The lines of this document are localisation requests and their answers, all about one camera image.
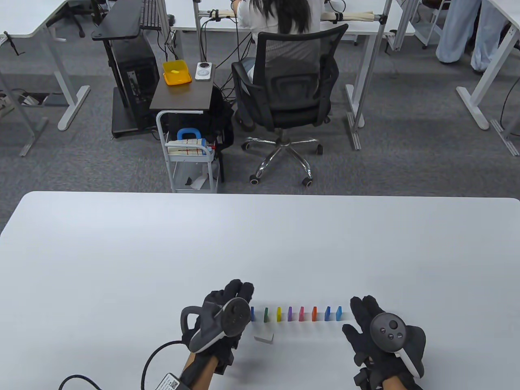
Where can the grey metal frame leg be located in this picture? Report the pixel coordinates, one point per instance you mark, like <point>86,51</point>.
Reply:
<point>505,138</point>
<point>34,137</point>

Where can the person's left hand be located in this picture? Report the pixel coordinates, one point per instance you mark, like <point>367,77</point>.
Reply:
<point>227,292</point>

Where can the black forearm battery pack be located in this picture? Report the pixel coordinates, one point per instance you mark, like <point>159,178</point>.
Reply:
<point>168,382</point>

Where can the white utility cart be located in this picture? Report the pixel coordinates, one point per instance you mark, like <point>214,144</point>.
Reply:
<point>191,158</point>

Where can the person's left forearm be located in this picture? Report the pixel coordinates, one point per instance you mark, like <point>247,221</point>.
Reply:
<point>201,371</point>

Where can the white desk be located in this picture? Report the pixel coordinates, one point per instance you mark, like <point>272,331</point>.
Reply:
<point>24,16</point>
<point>365,27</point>
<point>485,81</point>

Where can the black white handheld controller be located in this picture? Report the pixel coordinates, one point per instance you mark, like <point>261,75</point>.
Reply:
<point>233,317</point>
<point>388,331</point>

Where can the black backpack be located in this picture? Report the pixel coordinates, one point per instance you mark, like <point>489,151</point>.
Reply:
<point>223,118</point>

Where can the aluminium frame post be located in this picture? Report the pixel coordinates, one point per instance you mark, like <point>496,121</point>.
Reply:
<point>373,61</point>
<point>198,32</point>

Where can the black swivel chair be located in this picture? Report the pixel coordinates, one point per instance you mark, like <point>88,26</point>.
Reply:
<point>73,14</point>

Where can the black keyboard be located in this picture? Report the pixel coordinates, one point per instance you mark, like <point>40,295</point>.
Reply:
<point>149,14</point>

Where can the yellow orange plastic container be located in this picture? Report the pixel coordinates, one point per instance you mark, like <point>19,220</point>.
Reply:
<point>176,77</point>

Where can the black mesh office chair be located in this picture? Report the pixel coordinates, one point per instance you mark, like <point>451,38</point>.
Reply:
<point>292,101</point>

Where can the black rolling stand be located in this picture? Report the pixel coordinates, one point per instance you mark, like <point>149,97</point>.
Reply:
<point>118,20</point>

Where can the white flat device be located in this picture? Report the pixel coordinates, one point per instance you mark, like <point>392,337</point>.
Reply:
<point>203,73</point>

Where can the white domino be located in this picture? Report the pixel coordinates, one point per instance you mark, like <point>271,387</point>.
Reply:
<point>265,336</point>

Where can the person's right hand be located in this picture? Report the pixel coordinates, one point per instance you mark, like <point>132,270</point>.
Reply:
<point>363,317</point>

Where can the floor socket box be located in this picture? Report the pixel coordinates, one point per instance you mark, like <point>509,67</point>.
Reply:
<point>53,99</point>

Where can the brown side table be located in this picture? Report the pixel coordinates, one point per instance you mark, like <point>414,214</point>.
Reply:
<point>180,95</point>

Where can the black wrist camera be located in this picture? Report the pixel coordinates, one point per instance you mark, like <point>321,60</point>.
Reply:
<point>363,378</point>
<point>222,365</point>

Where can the beige rolled bundle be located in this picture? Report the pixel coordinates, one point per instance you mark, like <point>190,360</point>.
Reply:
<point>357,16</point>
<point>223,13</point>

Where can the person's right forearm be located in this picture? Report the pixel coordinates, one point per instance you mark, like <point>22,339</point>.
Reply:
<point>396,384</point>

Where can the black computer tower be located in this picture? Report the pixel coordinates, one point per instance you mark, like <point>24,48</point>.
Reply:
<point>134,81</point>

